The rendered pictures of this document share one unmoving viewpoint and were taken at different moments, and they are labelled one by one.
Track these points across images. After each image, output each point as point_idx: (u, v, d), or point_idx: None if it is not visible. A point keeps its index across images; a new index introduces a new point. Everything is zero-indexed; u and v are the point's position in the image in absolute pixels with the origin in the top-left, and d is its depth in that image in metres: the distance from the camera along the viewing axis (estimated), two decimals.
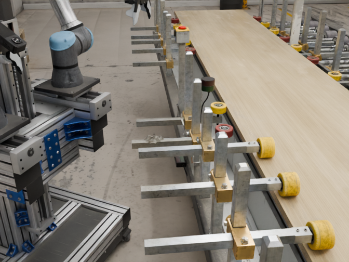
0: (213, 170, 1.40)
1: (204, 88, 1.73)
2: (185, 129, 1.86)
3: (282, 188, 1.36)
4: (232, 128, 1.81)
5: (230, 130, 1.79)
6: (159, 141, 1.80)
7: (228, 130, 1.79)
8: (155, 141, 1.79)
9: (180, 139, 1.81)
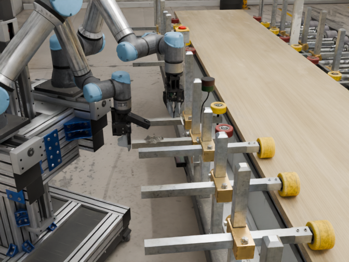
0: (213, 170, 1.40)
1: (204, 88, 1.73)
2: (185, 129, 1.86)
3: (282, 188, 1.36)
4: (232, 128, 1.81)
5: (230, 130, 1.79)
6: (159, 141, 1.80)
7: (228, 130, 1.79)
8: (155, 141, 1.79)
9: (180, 139, 1.81)
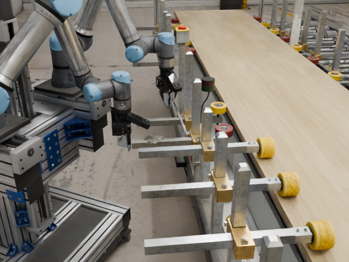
0: (213, 170, 1.40)
1: (204, 88, 1.73)
2: (184, 126, 1.90)
3: (282, 188, 1.36)
4: (232, 128, 1.81)
5: (230, 130, 1.79)
6: (159, 141, 1.80)
7: (228, 130, 1.79)
8: (155, 141, 1.79)
9: (180, 139, 1.81)
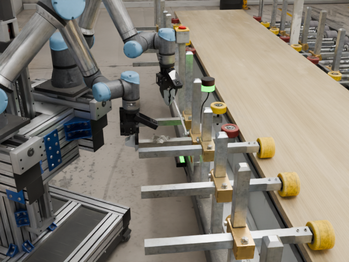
0: (213, 170, 1.40)
1: (204, 88, 1.73)
2: (184, 125, 1.90)
3: (282, 188, 1.36)
4: (238, 127, 1.82)
5: (236, 129, 1.80)
6: (166, 141, 1.80)
7: (234, 130, 1.79)
8: (161, 140, 1.79)
9: (187, 139, 1.82)
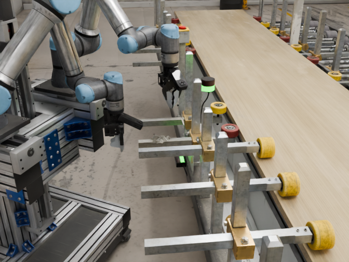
0: (213, 170, 1.40)
1: (204, 88, 1.73)
2: (185, 129, 1.86)
3: (282, 188, 1.36)
4: (238, 127, 1.82)
5: (236, 129, 1.80)
6: (166, 141, 1.80)
7: (234, 130, 1.79)
8: (161, 140, 1.79)
9: (187, 139, 1.82)
